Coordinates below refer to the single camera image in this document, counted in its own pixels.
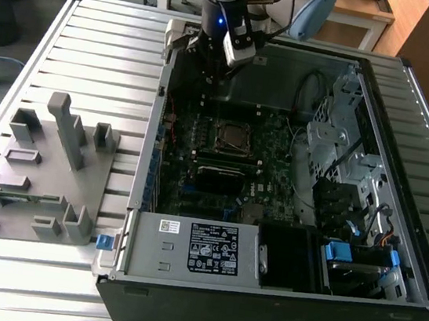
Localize silver CPU chip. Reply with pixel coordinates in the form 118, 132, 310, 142
219, 123, 250, 149

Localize thin metal locking lever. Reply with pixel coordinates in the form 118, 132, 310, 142
220, 137, 245, 151

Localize black graphics card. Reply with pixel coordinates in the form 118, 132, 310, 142
193, 162, 249, 199

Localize silver metal drive cage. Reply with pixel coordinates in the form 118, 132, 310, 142
296, 60, 405, 216

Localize green motherboard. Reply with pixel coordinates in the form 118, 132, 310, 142
147, 89, 325, 234

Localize silver chipset heatsink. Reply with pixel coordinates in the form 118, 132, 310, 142
240, 202, 265, 225

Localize black waste bin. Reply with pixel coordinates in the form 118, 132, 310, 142
0, 0, 26, 51

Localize grey parts rack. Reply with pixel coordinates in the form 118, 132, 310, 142
0, 83, 127, 255

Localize grey power supply unit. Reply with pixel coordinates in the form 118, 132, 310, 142
112, 207, 268, 293

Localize blue plastic case latch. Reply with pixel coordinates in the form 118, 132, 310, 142
94, 234, 114, 253

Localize blue disk carrier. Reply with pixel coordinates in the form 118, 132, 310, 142
317, 239, 404, 306

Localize black PC case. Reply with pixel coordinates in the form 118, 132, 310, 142
90, 13, 429, 321

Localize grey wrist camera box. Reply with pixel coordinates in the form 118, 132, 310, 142
218, 21, 261, 71

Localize black cable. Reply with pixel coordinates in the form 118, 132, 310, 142
292, 67, 330, 120

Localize red wire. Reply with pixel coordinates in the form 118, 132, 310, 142
160, 96, 182, 144

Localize black plastic bay bracket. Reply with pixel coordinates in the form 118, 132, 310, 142
306, 176, 369, 244

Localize black and orange wire bundle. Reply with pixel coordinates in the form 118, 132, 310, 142
369, 202, 406, 252

